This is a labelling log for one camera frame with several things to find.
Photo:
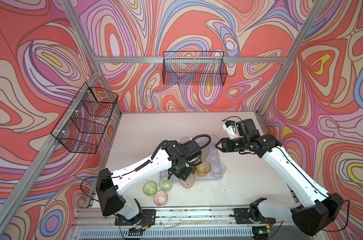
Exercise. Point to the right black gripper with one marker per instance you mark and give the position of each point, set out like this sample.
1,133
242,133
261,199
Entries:
225,145

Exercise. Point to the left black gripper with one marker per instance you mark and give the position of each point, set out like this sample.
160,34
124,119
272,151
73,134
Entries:
184,177

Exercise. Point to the small clear glass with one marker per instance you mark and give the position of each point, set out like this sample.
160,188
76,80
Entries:
213,157

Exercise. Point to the pale green glass front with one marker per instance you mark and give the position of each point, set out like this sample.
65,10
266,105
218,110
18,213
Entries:
205,152

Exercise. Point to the yellow glass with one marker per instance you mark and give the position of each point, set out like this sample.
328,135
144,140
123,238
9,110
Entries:
203,168

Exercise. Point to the peach pink glass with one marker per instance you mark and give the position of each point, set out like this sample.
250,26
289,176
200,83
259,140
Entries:
189,182

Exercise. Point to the light green glass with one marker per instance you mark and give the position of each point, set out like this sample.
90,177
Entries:
165,184

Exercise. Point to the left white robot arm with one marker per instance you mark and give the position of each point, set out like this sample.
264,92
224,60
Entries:
111,186

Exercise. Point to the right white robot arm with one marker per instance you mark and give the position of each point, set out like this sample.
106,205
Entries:
316,207

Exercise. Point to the lavender plastic tray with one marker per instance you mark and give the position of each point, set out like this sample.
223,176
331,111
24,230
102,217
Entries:
209,176

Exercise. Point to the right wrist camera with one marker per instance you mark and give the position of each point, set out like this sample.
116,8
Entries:
230,128

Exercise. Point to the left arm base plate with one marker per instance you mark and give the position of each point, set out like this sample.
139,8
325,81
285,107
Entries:
139,217

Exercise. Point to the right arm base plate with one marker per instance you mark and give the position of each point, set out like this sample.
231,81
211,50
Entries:
251,216

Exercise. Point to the black wire basket back wall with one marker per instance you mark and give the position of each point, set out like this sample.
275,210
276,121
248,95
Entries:
194,68

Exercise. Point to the black wire basket wall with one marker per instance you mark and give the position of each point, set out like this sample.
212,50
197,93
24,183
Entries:
89,114
194,68

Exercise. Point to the black wire basket left wall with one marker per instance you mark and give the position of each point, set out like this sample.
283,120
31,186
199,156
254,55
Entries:
89,114

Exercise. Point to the aluminium front rail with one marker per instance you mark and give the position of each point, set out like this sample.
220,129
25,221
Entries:
178,217

